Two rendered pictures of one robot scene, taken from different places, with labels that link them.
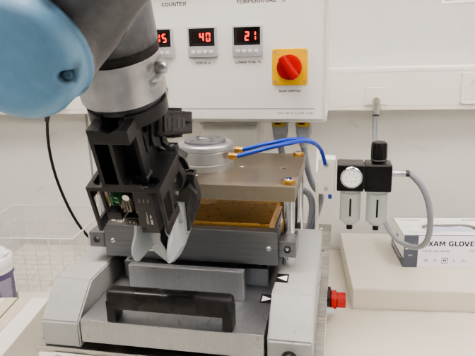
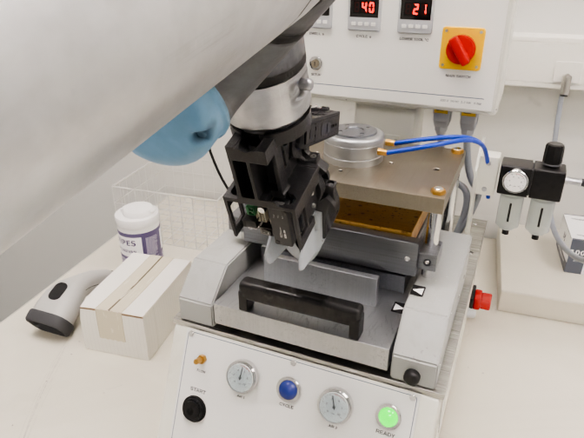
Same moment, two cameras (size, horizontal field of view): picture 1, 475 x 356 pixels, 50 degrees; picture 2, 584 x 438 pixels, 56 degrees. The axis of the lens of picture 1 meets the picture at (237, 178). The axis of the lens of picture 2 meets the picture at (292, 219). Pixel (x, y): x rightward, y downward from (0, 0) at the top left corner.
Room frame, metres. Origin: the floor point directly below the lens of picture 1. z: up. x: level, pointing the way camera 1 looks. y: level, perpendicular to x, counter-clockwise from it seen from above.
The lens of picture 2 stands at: (0.01, -0.01, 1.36)
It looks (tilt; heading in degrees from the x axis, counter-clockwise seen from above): 26 degrees down; 12
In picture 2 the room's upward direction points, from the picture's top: straight up
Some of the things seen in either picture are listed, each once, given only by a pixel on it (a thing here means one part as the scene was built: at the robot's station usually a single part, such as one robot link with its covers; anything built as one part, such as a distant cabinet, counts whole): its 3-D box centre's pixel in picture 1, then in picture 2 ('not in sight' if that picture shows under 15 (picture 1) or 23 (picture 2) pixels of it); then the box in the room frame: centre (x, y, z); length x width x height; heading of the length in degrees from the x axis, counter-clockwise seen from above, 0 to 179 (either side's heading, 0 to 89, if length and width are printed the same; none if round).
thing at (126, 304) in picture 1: (169, 307); (299, 306); (0.52, 0.08, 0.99); 0.15 x 0.02 x 0.04; 78
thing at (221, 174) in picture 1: (225, 177); (372, 169); (0.73, 0.02, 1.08); 0.31 x 0.24 x 0.13; 78
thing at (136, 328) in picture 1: (201, 269); (337, 263); (0.66, 0.05, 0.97); 0.30 x 0.22 x 0.08; 168
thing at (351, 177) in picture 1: (361, 187); (526, 191); (0.79, -0.20, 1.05); 0.15 x 0.05 x 0.15; 78
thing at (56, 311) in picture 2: not in sight; (77, 292); (0.76, 0.54, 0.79); 0.20 x 0.08 x 0.08; 173
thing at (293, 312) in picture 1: (298, 289); (434, 301); (0.60, -0.08, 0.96); 0.26 x 0.05 x 0.07; 168
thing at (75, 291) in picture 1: (104, 274); (241, 255); (0.67, 0.19, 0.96); 0.25 x 0.05 x 0.07; 168
